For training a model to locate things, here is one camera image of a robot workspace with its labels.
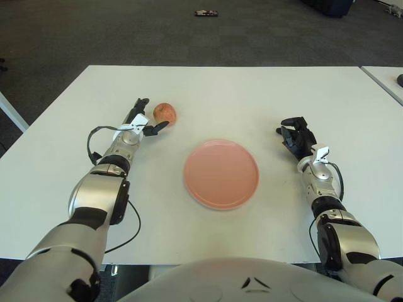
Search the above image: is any pink round plate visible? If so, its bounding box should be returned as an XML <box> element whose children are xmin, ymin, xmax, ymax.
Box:
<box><xmin>184</xmin><ymin>139</ymin><xmax>261</xmax><ymax>211</ymax></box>

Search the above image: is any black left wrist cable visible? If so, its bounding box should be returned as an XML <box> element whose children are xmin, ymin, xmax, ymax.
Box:
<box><xmin>86</xmin><ymin>125</ymin><xmax>139</xmax><ymax>165</ymax></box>

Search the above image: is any thin black shoulder cable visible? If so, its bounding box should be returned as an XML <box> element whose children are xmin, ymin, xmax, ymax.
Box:
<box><xmin>103</xmin><ymin>199</ymin><xmax>142</xmax><ymax>254</ymax></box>

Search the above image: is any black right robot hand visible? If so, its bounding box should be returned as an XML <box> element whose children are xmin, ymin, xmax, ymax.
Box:
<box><xmin>276</xmin><ymin>116</ymin><xmax>331</xmax><ymax>167</ymax></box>

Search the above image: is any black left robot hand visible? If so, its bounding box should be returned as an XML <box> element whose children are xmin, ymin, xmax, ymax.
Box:
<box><xmin>121</xmin><ymin>98</ymin><xmax>170</xmax><ymax>139</ymax></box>

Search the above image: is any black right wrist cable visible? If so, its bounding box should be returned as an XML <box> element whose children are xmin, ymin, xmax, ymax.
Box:
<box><xmin>326</xmin><ymin>162</ymin><xmax>344</xmax><ymax>202</ymax></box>

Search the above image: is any white table leg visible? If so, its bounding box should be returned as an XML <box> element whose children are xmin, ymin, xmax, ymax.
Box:
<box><xmin>0</xmin><ymin>90</ymin><xmax>30</xmax><ymax>133</ymax></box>

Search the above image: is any red apple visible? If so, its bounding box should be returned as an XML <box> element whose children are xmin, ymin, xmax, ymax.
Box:
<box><xmin>153</xmin><ymin>103</ymin><xmax>177</xmax><ymax>126</ymax></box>

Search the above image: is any grey robot torso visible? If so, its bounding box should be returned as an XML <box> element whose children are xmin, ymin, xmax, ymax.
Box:
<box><xmin>118</xmin><ymin>257</ymin><xmax>403</xmax><ymax>302</ymax></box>

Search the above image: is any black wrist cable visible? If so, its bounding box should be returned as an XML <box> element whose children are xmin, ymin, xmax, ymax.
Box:
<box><xmin>86</xmin><ymin>125</ymin><xmax>139</xmax><ymax>165</ymax></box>
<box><xmin>326</xmin><ymin>162</ymin><xmax>344</xmax><ymax>202</ymax></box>

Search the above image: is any dark blue bag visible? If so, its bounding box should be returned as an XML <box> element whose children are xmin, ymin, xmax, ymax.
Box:
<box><xmin>298</xmin><ymin>0</ymin><xmax>356</xmax><ymax>18</ymax></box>

